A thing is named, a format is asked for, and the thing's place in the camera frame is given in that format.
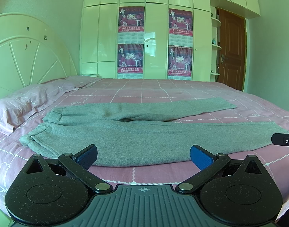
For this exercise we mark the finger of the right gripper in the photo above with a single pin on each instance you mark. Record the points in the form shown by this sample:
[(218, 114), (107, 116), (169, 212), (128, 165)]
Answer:
[(281, 139)]

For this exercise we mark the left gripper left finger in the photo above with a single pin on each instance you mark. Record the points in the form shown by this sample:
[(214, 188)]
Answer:
[(78, 164)]

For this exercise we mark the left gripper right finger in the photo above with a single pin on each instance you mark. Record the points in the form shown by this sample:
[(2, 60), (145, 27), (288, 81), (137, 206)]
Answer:
[(210, 165)]

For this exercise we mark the grey sweatpants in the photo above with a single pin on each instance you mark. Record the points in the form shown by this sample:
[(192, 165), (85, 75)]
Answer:
[(142, 134)]

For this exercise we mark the pink pillow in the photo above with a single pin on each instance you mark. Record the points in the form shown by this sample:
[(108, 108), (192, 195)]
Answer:
[(17, 107)]

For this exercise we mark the lower right red poster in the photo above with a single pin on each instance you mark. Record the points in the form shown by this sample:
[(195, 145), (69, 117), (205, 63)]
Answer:
[(179, 66)]

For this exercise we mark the red poster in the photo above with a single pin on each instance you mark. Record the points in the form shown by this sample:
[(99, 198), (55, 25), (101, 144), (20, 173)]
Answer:
[(179, 66), (131, 19), (130, 59), (180, 22)]

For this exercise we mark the brown wooden door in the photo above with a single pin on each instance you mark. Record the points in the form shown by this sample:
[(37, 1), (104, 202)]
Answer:
[(232, 54)]

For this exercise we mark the lower left red poster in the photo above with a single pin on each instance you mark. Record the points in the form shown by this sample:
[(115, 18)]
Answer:
[(130, 59)]

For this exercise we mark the cream round headboard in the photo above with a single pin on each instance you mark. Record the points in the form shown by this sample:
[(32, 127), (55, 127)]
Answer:
[(30, 53)]

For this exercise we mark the cream corner shelf unit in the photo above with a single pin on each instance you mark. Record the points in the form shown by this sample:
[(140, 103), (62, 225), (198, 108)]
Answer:
[(216, 48)]

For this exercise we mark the cream glossy wardrobe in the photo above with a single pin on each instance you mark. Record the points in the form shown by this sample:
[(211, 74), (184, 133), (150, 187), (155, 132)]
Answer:
[(99, 37)]

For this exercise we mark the upper right red poster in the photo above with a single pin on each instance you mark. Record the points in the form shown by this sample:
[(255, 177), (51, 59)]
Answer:
[(180, 22)]

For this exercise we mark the upper left red poster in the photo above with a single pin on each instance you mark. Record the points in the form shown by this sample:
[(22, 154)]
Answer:
[(131, 19)]

